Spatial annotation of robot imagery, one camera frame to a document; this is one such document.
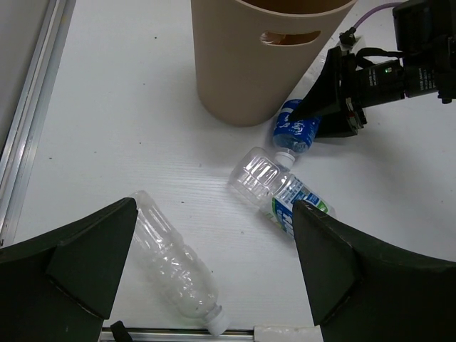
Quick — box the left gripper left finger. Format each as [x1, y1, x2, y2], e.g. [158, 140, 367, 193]
[1, 197, 138, 341]

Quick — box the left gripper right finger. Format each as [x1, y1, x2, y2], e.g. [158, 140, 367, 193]
[293, 201, 455, 341]

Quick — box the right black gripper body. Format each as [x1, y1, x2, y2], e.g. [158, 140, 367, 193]
[338, 47, 405, 125]

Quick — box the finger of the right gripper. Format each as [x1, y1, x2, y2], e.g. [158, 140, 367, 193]
[316, 113, 360, 138]
[290, 46, 348, 120]

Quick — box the blue label plastic bottle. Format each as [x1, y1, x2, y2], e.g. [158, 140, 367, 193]
[271, 67, 327, 169]

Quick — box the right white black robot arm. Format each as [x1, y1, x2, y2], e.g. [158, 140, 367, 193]
[289, 1, 455, 138]

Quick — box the tan cylindrical waste bin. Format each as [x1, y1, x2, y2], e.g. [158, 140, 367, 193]
[191, 0, 355, 126]

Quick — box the green blue label bottle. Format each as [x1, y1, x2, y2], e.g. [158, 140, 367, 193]
[229, 147, 336, 239]

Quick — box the clear unlabelled plastic bottle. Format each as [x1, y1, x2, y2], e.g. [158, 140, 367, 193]
[130, 190, 230, 336]

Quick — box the left aluminium frame rail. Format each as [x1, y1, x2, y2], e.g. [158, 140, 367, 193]
[1, 1, 76, 247]

